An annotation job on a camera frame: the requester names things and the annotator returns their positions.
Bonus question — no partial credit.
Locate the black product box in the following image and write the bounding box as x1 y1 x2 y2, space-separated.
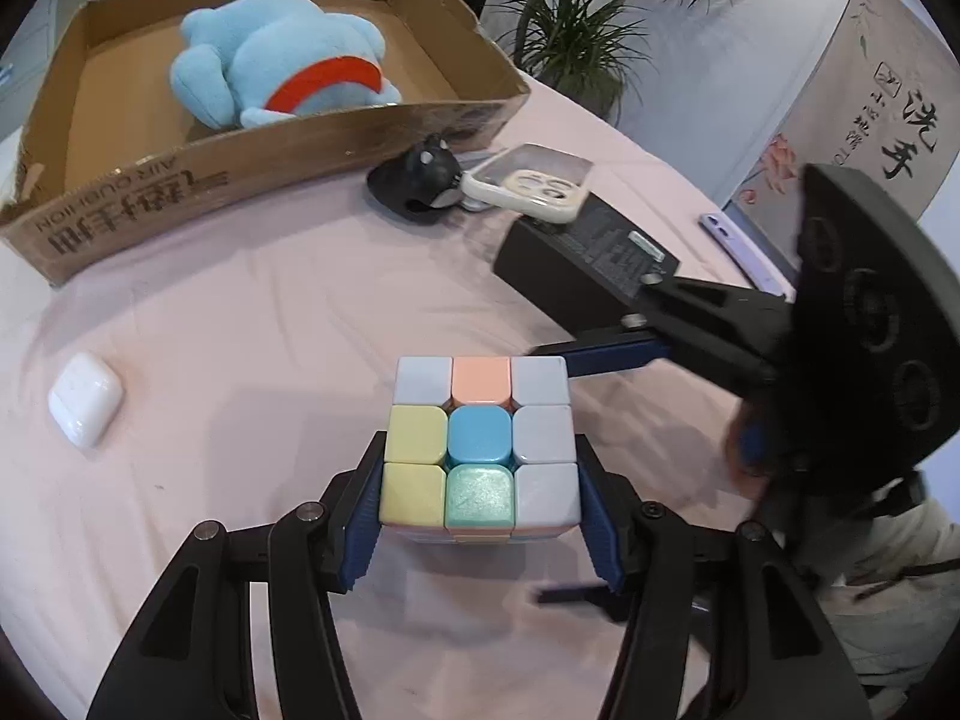
493 195 679 335

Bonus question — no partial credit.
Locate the pastel rubik's cube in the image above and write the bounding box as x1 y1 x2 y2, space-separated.
377 356 584 543

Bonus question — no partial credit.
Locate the clear beige phone case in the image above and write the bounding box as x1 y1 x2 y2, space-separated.
460 143 594 224

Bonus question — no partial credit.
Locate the person's right hand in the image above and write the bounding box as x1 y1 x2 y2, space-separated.
722 400 770 500

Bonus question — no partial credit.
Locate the purple smartphone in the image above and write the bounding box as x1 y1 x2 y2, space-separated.
698 211 794 299

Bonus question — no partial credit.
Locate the beige jacket sleeve right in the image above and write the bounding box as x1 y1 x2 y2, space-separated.
802 497 958 702

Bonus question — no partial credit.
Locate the white earbuds case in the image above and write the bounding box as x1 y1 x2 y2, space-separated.
47 351 125 450

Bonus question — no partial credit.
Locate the blue plush toy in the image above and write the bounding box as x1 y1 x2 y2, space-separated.
169 0 402 130

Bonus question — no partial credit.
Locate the brown cardboard box tray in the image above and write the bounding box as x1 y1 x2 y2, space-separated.
2 0 529 284

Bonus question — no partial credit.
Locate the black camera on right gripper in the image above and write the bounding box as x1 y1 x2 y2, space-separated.
789 164 958 484

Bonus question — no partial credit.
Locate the calligraphy wall scroll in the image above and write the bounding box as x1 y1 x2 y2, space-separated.
732 0 958 278

